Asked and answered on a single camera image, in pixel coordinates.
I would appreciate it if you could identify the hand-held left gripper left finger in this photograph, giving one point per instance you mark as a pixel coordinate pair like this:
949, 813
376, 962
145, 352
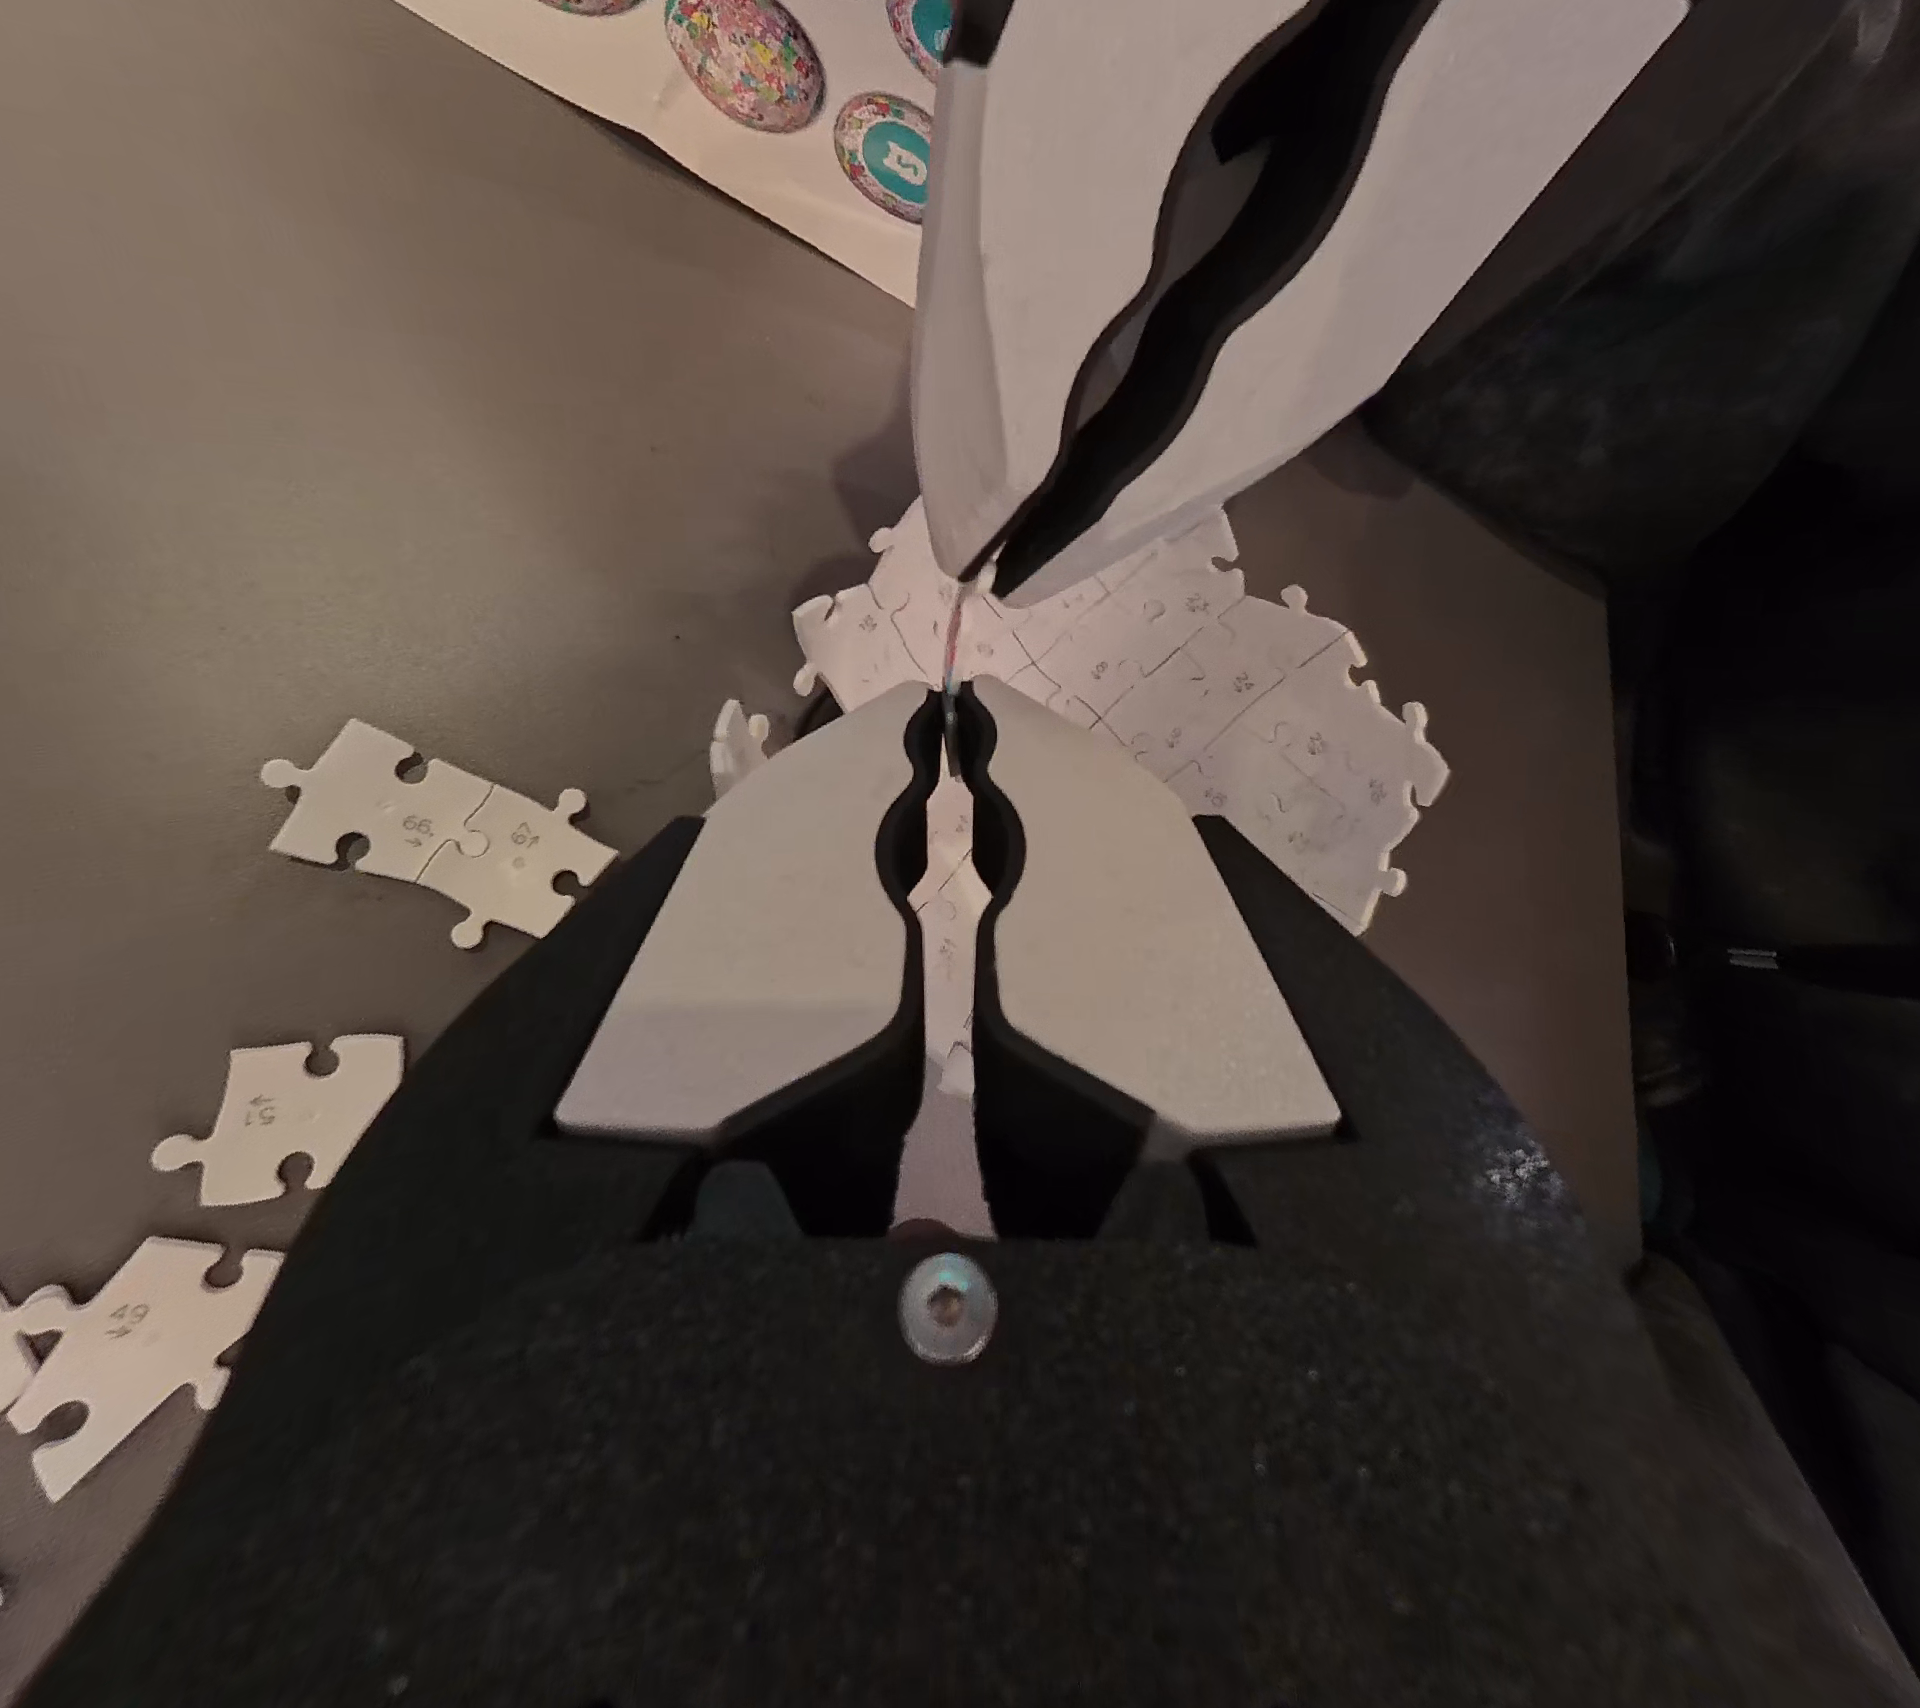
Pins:
752, 972

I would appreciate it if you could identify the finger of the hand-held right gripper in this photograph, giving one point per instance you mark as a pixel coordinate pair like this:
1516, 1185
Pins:
1467, 162
1107, 88

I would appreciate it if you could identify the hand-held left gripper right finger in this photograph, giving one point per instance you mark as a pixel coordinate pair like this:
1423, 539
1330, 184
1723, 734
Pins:
1170, 972

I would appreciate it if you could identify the partly built white puzzle ball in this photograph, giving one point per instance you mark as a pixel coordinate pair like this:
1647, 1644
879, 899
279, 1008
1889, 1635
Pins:
1273, 720

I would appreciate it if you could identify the puzzle pieces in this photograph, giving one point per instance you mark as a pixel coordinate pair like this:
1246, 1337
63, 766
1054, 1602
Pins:
391, 823

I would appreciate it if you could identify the printed instruction leaflet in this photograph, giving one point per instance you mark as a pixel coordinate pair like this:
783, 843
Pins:
631, 75

